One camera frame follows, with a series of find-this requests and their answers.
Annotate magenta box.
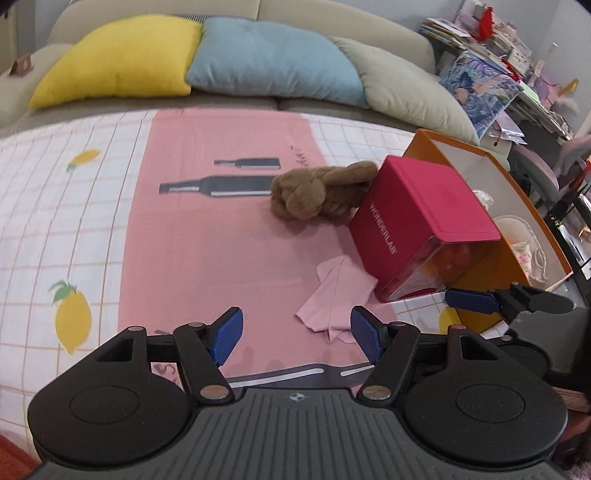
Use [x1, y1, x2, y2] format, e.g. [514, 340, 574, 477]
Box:
[348, 154, 503, 304]

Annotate orange cardboard box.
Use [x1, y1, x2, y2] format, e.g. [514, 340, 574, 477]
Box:
[399, 129, 574, 336]

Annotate beige sofa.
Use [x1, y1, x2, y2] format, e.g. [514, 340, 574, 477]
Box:
[0, 0, 440, 140]

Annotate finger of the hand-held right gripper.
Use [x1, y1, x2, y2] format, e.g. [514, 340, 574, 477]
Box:
[444, 283, 575, 324]

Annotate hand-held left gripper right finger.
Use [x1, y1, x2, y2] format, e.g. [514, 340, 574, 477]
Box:
[349, 305, 502, 402]

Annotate yellow pillow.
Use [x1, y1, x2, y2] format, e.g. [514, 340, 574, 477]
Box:
[28, 14, 205, 112]

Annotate white plush toy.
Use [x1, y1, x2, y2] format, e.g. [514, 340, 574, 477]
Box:
[494, 215, 540, 247]

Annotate pink knitted toy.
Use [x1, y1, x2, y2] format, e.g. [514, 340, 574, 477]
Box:
[512, 241, 548, 280]

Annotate brown plush toy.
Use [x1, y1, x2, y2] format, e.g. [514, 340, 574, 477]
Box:
[269, 160, 380, 222]

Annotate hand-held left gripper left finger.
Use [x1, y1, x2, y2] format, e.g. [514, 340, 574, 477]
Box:
[95, 306, 245, 402]

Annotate beige pillow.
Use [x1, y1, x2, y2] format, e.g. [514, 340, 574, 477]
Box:
[329, 36, 482, 147]

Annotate cluttered desk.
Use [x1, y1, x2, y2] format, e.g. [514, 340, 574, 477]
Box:
[419, 0, 591, 139]

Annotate black shelf rack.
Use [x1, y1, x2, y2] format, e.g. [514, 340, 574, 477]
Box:
[531, 182, 591, 282]

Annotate pink and white printed cloth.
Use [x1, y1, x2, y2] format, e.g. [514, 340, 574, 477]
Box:
[0, 107, 505, 444]

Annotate light blue pillow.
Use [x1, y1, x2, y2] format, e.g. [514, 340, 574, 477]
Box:
[185, 17, 371, 110]

